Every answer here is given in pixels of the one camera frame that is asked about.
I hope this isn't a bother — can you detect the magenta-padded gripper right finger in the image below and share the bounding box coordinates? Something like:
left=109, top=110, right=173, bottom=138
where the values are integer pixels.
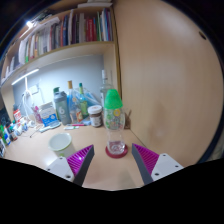
left=131, top=143, right=184, bottom=186

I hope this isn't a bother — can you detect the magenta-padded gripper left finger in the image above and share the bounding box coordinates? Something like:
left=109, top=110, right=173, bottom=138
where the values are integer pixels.
left=45, top=144, right=96, bottom=187

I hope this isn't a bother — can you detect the clear bottle with green cap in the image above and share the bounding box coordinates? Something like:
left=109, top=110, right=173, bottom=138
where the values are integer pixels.
left=102, top=88, right=127, bottom=155

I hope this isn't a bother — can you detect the grey round lid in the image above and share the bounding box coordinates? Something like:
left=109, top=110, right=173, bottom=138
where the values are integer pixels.
left=39, top=121, right=62, bottom=133

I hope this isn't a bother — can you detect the pen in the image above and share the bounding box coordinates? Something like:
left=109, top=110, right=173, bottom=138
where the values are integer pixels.
left=63, top=123, right=88, bottom=130

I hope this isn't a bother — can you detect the flat round red coaster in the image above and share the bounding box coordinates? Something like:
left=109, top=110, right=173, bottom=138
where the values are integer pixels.
left=105, top=143, right=129, bottom=159

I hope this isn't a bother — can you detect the blue and white box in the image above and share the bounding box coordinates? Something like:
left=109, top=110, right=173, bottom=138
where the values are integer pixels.
left=38, top=101, right=59, bottom=128

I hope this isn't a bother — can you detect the grey shaker bottle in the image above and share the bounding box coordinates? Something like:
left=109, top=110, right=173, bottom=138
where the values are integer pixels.
left=53, top=89, right=72, bottom=126

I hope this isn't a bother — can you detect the brown jar with white lid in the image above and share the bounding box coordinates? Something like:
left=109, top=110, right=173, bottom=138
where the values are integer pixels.
left=87, top=104, right=104, bottom=128

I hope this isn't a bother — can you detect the clear bottle with gold cap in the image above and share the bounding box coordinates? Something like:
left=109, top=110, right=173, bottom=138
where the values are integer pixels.
left=67, top=80, right=84, bottom=124

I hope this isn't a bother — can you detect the slim bottle with green cap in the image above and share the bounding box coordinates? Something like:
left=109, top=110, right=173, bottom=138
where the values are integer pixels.
left=78, top=82, right=90, bottom=119

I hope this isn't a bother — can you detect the red and white canister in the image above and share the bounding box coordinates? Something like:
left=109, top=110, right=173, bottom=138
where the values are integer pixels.
left=13, top=109, right=23, bottom=122

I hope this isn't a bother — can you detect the tall green bottle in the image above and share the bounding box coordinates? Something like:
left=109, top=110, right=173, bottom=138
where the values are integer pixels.
left=52, top=86, right=61, bottom=98

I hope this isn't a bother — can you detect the tall clear glass bottle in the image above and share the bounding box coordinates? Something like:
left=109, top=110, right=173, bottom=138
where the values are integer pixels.
left=99, top=69, right=114, bottom=108

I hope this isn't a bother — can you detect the under-shelf light bar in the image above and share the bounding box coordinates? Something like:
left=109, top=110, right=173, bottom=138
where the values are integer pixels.
left=11, top=68, right=40, bottom=86

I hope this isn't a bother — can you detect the wooden shelf unit with books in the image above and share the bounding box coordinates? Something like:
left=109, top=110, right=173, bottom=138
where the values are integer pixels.
left=0, top=1, right=123, bottom=101

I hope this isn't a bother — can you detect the white mug with green handle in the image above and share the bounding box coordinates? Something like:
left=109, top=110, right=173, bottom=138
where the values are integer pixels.
left=48, top=132, right=77, bottom=158

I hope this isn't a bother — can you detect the white wall socket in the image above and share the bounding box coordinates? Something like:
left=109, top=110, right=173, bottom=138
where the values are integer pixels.
left=29, top=84, right=39, bottom=96

